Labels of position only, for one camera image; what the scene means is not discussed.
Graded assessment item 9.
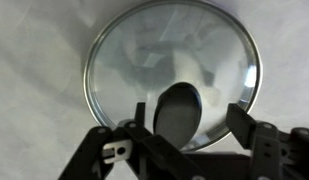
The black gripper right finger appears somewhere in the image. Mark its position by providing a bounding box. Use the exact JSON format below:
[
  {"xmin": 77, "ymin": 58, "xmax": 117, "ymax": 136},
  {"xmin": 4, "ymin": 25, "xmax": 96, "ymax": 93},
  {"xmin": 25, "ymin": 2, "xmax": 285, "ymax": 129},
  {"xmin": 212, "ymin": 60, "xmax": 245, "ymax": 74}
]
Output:
[{"xmin": 226, "ymin": 103, "xmax": 309, "ymax": 180}]

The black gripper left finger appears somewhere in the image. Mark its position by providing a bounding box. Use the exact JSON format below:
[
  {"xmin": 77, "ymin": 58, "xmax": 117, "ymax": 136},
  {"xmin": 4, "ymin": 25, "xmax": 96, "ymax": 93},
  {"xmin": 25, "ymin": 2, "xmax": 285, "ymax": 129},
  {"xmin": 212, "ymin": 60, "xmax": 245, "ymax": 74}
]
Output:
[{"xmin": 58, "ymin": 102, "xmax": 208, "ymax": 180}]

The glass lid with black knob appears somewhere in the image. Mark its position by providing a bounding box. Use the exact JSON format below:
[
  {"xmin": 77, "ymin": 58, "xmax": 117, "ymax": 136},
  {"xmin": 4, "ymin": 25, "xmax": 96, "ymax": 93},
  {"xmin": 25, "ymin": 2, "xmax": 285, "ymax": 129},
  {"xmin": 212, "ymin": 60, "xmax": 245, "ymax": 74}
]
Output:
[{"xmin": 83, "ymin": 0, "xmax": 263, "ymax": 153}]

